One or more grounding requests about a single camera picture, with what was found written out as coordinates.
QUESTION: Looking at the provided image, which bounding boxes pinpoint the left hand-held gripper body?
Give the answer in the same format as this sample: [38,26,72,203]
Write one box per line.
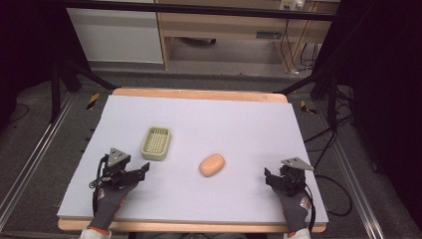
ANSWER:
[99,147,141,187]

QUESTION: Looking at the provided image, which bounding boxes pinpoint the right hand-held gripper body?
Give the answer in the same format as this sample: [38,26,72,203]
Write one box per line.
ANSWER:
[277,156,315,197]

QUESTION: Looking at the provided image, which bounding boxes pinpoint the person's right hand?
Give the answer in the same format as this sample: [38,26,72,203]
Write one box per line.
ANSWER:
[271,186,313,235]

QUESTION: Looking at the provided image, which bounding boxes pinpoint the person's left hand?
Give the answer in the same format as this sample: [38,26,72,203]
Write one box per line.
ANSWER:
[87,182,139,234]

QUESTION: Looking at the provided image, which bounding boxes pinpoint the pale green soap dish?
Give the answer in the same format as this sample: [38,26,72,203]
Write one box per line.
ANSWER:
[139,125,173,162]

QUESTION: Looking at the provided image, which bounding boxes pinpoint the orange soap bar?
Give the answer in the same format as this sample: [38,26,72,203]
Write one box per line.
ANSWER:
[198,152,226,178]

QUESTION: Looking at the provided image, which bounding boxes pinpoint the white foam mat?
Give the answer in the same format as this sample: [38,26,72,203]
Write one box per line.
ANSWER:
[56,95,329,225]

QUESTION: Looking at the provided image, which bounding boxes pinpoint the yellow black floor tape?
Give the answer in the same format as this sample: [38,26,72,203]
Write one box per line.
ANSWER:
[86,92,102,112]
[300,99,318,116]

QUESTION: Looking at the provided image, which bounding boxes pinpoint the wooden table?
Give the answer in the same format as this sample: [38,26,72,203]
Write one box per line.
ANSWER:
[57,87,328,234]

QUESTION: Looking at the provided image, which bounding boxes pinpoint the black metal stand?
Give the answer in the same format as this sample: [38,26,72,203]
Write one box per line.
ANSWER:
[273,71,353,128]
[49,59,119,124]

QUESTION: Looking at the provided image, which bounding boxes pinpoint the white cabinet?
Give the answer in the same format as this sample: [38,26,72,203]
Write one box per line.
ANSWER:
[66,6,165,65]

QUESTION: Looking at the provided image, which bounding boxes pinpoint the wooden desk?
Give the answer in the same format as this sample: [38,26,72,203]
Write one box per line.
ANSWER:
[154,0,340,73]

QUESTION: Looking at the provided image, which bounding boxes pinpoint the white power strip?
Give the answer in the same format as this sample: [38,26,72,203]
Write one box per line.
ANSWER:
[280,0,306,10]

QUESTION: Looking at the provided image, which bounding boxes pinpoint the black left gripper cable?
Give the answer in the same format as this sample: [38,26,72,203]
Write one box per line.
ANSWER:
[88,155,110,217]

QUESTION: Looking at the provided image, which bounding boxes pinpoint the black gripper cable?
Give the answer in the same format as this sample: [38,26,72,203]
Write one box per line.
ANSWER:
[304,183,317,233]
[88,155,110,217]

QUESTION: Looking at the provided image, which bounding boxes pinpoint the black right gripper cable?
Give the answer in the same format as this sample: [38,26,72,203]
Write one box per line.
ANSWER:
[304,183,317,233]

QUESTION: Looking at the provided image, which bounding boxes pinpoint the black floor cable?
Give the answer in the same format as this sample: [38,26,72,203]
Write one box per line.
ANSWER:
[303,113,354,218]

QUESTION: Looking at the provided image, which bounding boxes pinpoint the aluminium floor rail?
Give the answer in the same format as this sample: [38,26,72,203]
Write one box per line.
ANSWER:
[0,92,78,231]
[315,99,389,239]

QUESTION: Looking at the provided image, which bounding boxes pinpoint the hanging desk cables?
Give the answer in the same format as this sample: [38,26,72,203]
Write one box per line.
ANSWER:
[279,18,319,75]

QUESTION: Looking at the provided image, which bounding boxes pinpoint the black frame crossbar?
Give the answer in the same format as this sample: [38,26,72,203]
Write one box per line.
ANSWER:
[61,0,336,22]

